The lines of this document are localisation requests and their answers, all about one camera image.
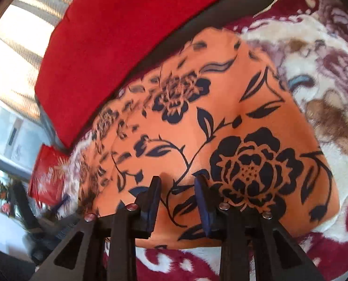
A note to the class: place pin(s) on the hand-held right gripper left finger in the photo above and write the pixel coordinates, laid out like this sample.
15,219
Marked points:
151,207

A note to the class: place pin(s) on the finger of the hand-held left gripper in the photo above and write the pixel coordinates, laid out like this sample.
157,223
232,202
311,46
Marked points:
25,205

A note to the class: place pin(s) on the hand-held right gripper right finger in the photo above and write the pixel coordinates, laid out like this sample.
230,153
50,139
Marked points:
204,207

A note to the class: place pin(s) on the orange floral blouse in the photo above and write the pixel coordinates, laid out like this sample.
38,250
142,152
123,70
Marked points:
191,99

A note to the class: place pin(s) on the orange artificial flowers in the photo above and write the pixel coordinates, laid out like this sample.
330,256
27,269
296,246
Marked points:
2,190

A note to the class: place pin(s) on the red tin box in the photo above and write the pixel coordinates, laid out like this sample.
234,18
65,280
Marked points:
46,175

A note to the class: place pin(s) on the white standing air conditioner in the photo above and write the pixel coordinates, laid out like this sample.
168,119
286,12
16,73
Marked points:
13,134

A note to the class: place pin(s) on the dotted white curtain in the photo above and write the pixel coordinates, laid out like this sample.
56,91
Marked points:
22,35

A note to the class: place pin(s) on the red cloth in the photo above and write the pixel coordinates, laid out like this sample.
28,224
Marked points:
118,35

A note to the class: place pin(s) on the floral plush blanket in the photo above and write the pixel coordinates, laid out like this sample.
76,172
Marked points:
323,64

